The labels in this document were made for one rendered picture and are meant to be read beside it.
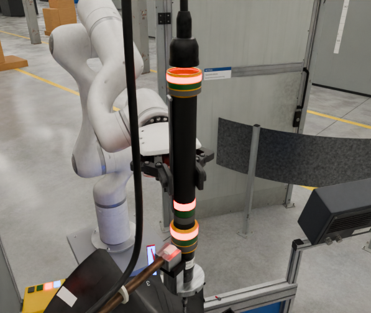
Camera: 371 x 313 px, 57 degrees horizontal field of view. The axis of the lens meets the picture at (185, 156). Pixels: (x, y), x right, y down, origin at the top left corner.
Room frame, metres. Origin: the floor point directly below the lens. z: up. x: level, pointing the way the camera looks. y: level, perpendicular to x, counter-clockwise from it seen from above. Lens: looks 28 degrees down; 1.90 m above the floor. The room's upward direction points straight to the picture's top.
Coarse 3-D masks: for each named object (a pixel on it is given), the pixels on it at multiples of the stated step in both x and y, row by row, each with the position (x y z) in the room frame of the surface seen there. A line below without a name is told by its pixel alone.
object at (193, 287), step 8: (160, 248) 0.39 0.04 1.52; (168, 256) 0.37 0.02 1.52; (176, 256) 0.38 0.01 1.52; (168, 264) 0.36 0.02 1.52; (176, 264) 0.38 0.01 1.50; (184, 264) 0.38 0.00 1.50; (168, 272) 0.37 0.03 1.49; (176, 272) 0.37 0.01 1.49; (200, 272) 0.42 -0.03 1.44; (168, 280) 0.39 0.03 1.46; (176, 280) 0.38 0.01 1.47; (192, 280) 0.41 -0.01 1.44; (200, 280) 0.41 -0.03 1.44; (168, 288) 0.39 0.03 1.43; (176, 288) 0.38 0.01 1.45; (184, 288) 0.39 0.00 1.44; (192, 288) 0.39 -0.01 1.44; (200, 288) 0.39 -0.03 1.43; (184, 296) 0.38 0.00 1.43
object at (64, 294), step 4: (64, 288) 0.38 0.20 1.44; (60, 292) 0.37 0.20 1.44; (64, 292) 0.38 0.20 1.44; (68, 292) 0.38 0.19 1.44; (60, 296) 0.37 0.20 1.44; (64, 296) 0.37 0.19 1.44; (68, 296) 0.37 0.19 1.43; (72, 296) 0.38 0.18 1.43; (64, 300) 0.37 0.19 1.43; (68, 300) 0.37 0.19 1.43; (72, 300) 0.37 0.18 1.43; (68, 304) 0.36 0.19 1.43; (72, 304) 0.37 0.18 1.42
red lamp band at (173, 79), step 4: (168, 76) 0.40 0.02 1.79; (196, 76) 0.40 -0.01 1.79; (200, 76) 0.41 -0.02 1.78; (168, 80) 0.40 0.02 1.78; (172, 80) 0.40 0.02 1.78; (176, 80) 0.40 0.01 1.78; (180, 80) 0.39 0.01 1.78; (184, 80) 0.39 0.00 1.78; (188, 80) 0.40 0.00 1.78; (192, 80) 0.40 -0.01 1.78; (196, 80) 0.40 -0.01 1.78
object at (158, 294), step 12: (132, 276) 0.64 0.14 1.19; (156, 276) 0.65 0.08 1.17; (144, 288) 0.60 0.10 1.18; (156, 288) 0.61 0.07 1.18; (144, 300) 0.57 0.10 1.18; (156, 300) 0.57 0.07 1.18; (168, 300) 0.57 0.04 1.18; (180, 300) 0.58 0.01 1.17; (192, 300) 0.59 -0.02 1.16; (156, 312) 0.53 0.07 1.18; (168, 312) 0.53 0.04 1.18; (180, 312) 0.53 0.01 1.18; (192, 312) 0.54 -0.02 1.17
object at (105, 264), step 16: (96, 256) 0.46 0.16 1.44; (80, 272) 0.42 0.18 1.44; (96, 272) 0.43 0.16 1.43; (112, 272) 0.45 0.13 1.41; (80, 288) 0.39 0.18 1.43; (96, 288) 0.41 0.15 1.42; (48, 304) 0.35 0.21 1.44; (64, 304) 0.36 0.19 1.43; (80, 304) 0.37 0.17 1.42; (128, 304) 0.41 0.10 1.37
